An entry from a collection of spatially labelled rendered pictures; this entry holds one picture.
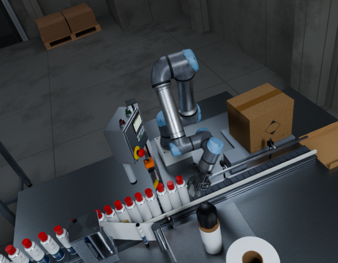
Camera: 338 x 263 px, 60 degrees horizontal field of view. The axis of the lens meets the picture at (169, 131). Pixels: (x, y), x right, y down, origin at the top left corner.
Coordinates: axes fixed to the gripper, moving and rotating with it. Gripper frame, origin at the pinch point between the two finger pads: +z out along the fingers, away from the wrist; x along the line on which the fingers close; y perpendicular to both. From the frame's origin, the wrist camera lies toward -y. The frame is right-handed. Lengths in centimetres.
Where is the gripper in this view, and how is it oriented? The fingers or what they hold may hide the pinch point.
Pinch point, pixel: (190, 193)
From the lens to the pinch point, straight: 158.7
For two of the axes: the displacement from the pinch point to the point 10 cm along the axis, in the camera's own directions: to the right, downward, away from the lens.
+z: -2.9, 8.3, 4.8
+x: 9.0, 0.7, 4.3
